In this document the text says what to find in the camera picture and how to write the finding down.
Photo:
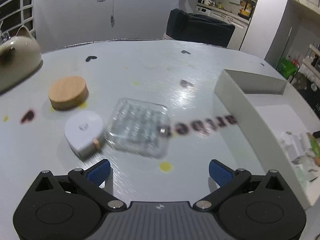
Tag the white drawer shelf unit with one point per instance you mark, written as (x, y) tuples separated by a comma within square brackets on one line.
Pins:
[(17, 13)]

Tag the white tape measure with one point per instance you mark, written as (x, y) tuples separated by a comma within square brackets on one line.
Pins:
[(84, 133)]

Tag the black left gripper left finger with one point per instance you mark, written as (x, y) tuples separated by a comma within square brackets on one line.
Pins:
[(89, 180)]

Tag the white shallow tray box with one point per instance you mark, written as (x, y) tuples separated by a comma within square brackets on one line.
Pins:
[(264, 107)]

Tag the cork coaster green elephant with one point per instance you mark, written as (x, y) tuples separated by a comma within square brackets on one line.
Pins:
[(315, 148)]

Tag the round wooden lid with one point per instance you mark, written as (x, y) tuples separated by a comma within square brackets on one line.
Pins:
[(68, 93)]

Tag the cream ceramic teapot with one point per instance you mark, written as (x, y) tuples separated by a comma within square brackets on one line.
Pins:
[(20, 57)]

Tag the green cardboard box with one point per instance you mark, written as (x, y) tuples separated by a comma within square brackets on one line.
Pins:
[(287, 68)]

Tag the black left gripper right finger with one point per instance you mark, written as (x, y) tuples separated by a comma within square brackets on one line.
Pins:
[(231, 182)]

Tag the black woven chair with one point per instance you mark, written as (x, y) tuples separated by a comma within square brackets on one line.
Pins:
[(198, 28)]

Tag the clear plastic blister case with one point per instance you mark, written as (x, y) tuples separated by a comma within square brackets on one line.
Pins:
[(139, 127)]

